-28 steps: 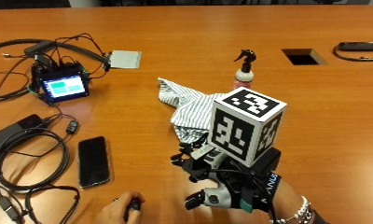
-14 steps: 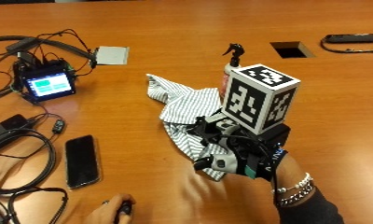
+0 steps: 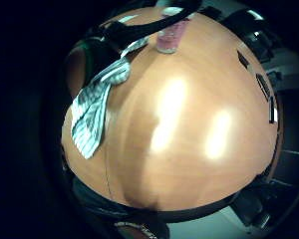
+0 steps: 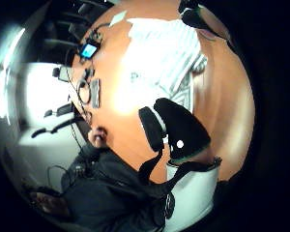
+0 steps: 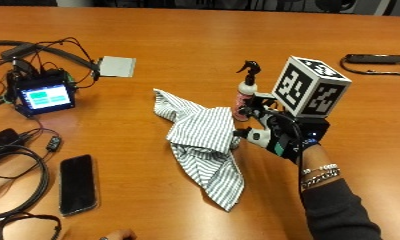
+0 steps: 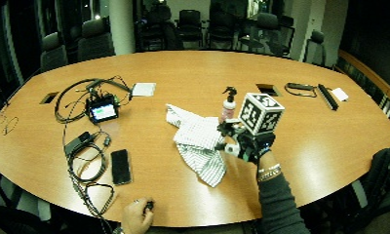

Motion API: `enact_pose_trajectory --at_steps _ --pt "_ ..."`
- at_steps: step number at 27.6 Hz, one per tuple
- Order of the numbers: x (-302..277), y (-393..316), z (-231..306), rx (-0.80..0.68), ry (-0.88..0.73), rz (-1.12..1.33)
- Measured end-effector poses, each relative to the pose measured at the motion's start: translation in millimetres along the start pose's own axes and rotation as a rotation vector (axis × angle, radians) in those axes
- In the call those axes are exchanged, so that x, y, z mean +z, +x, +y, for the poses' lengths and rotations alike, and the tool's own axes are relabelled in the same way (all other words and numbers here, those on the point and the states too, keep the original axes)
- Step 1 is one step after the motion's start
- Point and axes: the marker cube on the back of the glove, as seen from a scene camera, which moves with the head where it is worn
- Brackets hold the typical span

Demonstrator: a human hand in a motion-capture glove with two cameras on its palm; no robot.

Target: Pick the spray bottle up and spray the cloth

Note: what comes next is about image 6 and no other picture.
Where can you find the small black clicker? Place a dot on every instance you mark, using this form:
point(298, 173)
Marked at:
point(149, 205)

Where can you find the white marker cube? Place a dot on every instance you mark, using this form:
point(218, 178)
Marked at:
point(259, 112)

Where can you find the wristwatch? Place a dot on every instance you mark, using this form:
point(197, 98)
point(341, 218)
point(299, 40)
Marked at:
point(117, 230)

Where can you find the black smartphone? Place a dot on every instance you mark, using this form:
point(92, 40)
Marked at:
point(121, 167)

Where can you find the white pillar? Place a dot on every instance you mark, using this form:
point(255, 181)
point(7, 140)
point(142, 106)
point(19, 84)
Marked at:
point(121, 26)

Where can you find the long black bar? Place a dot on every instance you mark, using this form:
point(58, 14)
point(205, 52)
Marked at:
point(327, 97)

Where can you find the pink spray bottle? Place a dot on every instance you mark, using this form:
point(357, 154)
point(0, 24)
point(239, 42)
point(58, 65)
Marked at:
point(229, 109)

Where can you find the grey office chair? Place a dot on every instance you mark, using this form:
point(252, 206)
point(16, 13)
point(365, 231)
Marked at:
point(315, 48)
point(267, 35)
point(94, 39)
point(52, 52)

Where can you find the black device with screen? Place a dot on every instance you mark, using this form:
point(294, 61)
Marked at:
point(102, 110)

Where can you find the small white card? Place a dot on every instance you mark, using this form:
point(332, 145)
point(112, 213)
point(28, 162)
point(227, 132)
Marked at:
point(339, 94)

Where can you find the black power adapter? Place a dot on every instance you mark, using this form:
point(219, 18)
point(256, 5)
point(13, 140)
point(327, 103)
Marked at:
point(77, 142)

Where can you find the white paper card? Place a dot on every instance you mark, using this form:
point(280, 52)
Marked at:
point(142, 89)

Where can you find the black office chair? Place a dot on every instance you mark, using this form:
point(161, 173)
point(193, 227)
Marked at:
point(222, 31)
point(383, 188)
point(157, 29)
point(189, 26)
point(8, 201)

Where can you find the white striped cloth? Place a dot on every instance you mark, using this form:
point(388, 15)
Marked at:
point(198, 136)

